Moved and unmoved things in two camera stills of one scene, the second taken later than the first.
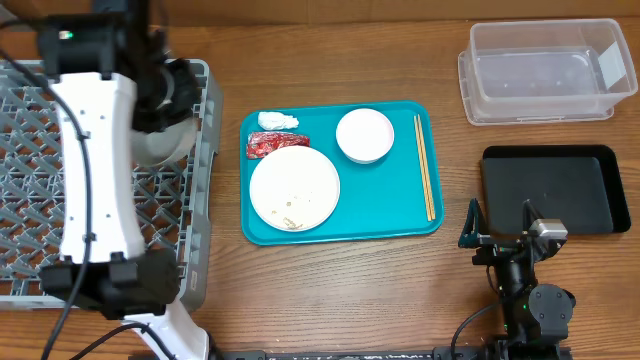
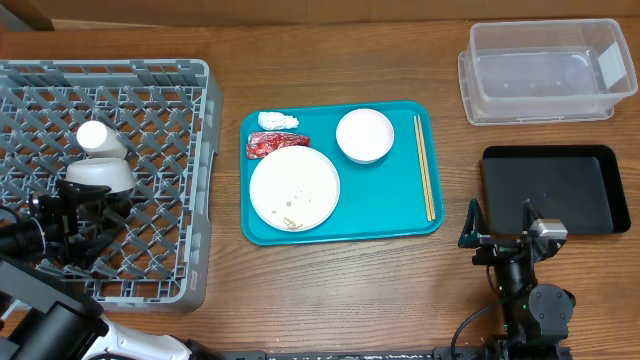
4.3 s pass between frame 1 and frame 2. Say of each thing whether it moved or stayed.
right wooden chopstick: stayed
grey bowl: moved
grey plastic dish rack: stayed
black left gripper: moved
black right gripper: stayed
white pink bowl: stayed
